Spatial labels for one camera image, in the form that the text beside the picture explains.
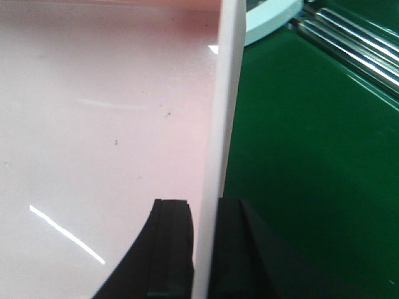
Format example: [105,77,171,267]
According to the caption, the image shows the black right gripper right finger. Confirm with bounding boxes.
[213,197,315,298]

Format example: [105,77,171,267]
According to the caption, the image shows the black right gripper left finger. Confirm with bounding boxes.
[94,199,194,298]

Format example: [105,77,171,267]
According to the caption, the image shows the pink plastic bin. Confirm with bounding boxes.
[1,1,246,298]

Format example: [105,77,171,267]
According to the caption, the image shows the green conveyor belt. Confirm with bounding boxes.
[223,0,399,299]

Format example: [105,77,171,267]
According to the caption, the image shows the steel conveyor transfer rollers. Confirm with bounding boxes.
[287,4,398,100]

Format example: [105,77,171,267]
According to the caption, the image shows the white inner conveyor ring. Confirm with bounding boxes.
[244,0,305,48]

